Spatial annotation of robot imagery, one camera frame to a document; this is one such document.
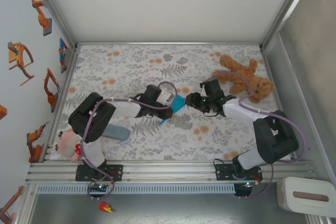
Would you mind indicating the blue cloth sheet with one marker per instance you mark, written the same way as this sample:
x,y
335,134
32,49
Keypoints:
x,y
179,104

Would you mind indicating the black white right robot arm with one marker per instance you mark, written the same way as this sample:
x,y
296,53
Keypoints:
x,y
275,134

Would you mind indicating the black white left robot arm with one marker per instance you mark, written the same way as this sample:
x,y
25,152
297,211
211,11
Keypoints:
x,y
92,119

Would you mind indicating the floral patterned table mat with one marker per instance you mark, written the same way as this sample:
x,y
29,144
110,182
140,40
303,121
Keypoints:
x,y
157,64

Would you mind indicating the brown teddy bear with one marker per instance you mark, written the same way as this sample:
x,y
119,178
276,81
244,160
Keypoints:
x,y
246,74

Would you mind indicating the grey oval case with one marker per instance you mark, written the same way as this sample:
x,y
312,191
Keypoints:
x,y
118,133

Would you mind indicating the blue orange machine sticker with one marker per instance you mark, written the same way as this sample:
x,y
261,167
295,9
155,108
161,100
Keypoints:
x,y
63,56

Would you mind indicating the pink plush toy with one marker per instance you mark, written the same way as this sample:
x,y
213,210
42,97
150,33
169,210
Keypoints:
x,y
67,142

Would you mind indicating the green LED circuit board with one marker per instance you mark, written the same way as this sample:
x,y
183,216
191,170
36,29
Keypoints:
x,y
248,184
99,187

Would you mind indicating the small red yellow toy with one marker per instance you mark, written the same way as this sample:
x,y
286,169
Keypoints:
x,y
105,207

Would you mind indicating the white tissue box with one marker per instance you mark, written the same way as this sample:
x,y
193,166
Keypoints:
x,y
304,193

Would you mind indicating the orange claw machine sticker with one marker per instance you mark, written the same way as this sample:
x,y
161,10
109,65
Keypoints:
x,y
15,56

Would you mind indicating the orange block sticker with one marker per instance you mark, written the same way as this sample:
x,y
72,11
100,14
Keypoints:
x,y
2,112

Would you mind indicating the aluminium frame crossbar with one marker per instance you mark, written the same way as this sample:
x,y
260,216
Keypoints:
x,y
168,43

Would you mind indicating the aluminium mounting rail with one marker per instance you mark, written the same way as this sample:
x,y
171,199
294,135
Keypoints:
x,y
168,171

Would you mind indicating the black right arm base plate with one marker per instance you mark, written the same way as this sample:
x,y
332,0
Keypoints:
x,y
223,172

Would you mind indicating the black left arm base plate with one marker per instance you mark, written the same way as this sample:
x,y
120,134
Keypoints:
x,y
116,172

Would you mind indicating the aluminium frame post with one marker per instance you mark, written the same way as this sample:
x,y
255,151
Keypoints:
x,y
286,9
52,9

